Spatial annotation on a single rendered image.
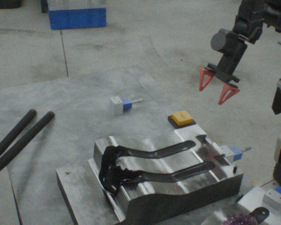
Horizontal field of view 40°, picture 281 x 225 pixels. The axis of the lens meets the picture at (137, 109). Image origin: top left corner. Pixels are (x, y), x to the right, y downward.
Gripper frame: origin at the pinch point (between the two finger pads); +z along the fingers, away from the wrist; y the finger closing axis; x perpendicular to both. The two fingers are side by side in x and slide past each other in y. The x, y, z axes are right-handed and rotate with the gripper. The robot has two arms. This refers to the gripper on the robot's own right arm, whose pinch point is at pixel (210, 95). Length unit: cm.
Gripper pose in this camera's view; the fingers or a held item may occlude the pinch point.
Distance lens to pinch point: 132.3
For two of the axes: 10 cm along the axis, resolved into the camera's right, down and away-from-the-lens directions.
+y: 5.3, 5.0, -6.9
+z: -4.2, 8.6, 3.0
